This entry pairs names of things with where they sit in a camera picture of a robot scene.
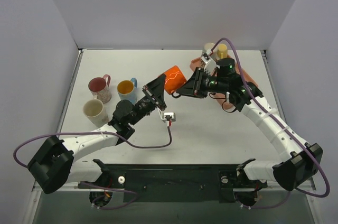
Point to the seashell coral mug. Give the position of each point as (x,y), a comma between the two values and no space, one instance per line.
(208,49)

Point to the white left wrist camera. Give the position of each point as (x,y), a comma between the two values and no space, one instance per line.
(167,117)

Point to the pink floral mug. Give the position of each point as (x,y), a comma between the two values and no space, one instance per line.
(99,87)

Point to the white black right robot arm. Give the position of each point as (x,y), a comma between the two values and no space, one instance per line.
(298,157)

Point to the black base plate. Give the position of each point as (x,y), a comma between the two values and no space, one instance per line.
(173,183)

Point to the orange mug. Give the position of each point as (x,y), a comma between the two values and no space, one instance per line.
(174,79)

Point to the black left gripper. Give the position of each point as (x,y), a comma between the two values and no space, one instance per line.
(153,97)

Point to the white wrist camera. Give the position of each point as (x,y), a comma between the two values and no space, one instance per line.
(207,64)
(167,117)

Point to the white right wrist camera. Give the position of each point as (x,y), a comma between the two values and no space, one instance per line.
(207,64)

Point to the blue butterfly mug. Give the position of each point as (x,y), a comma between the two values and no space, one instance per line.
(127,90)

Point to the cream dragon pattern mug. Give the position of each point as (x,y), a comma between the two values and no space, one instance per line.
(95,111)

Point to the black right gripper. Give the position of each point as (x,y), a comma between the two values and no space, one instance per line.
(198,82)

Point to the yellow mug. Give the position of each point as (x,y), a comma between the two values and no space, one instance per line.
(222,51)

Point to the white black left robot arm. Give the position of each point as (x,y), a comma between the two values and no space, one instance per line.
(51,164)

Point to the pink plastic tray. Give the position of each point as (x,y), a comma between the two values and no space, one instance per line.
(226,105)

